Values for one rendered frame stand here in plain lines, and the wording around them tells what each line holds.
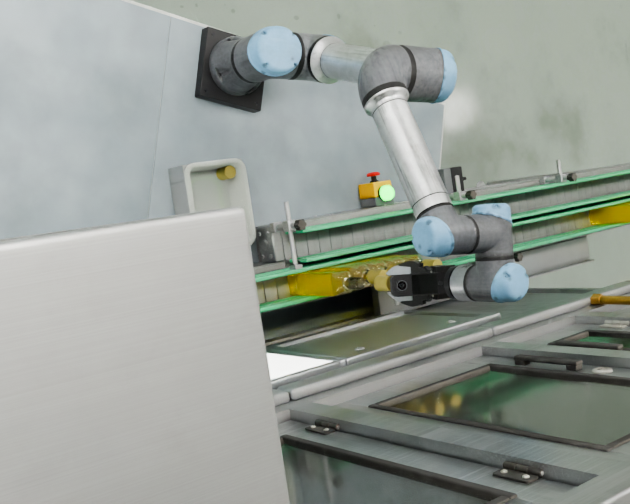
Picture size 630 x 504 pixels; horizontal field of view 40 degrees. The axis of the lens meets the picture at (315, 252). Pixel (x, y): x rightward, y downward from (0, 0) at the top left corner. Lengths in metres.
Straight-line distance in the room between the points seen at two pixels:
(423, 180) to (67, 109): 0.89
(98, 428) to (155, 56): 1.68
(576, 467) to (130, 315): 0.66
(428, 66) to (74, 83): 0.84
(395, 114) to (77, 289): 1.18
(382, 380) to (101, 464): 1.10
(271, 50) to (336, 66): 0.16
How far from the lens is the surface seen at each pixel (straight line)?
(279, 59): 2.10
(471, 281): 1.72
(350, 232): 2.33
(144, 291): 0.63
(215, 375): 0.66
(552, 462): 1.14
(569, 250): 2.99
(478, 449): 1.21
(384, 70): 1.76
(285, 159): 2.38
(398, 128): 1.70
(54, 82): 2.12
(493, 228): 1.68
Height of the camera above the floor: 2.70
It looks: 54 degrees down
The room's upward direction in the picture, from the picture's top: 87 degrees clockwise
